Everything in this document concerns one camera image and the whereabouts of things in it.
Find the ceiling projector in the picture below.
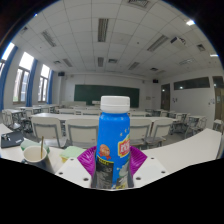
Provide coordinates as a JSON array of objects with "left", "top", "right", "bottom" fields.
[{"left": 170, "top": 35, "right": 187, "bottom": 47}]

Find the dark green chalkboard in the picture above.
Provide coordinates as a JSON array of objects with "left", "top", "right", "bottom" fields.
[{"left": 73, "top": 83, "right": 141, "bottom": 109}]

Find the blue white-capped drink bottle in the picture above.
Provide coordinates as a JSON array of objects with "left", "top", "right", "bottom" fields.
[{"left": 90, "top": 95, "right": 132, "bottom": 191}]

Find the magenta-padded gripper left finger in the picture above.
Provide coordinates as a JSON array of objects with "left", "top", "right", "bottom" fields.
[{"left": 54, "top": 145, "right": 99, "bottom": 189}]

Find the blue curtain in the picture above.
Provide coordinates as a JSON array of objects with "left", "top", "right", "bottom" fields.
[
  {"left": 25, "top": 58, "right": 40, "bottom": 108},
  {"left": 47, "top": 69, "right": 55, "bottom": 105},
  {"left": 0, "top": 44, "right": 20, "bottom": 112}
]

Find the group of classroom chairs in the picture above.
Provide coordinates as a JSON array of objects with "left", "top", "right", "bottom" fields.
[{"left": 1, "top": 99, "right": 224, "bottom": 150}]

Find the group of ceiling lights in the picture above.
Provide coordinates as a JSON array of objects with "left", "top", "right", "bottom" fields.
[{"left": 19, "top": 0, "right": 220, "bottom": 76}]

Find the dark classroom door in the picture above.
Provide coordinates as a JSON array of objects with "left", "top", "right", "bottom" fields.
[{"left": 160, "top": 82, "right": 172, "bottom": 112}]

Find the black pouch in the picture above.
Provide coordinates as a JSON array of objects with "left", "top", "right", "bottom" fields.
[{"left": 0, "top": 130, "right": 25, "bottom": 150}]

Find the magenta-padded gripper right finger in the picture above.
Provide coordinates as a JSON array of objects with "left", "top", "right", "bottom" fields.
[{"left": 128, "top": 145, "right": 168, "bottom": 189}]

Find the classroom window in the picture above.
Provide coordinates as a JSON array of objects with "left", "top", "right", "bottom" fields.
[
  {"left": 37, "top": 63, "right": 51, "bottom": 103},
  {"left": 12, "top": 51, "right": 35, "bottom": 103},
  {"left": 0, "top": 42, "right": 16, "bottom": 69}
]

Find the green and yellow sponge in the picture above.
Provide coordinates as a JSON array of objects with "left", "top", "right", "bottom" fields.
[{"left": 58, "top": 145, "right": 87, "bottom": 164}]

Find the wooden stir stick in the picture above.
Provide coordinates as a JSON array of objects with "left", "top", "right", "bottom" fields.
[{"left": 39, "top": 135, "right": 45, "bottom": 160}]

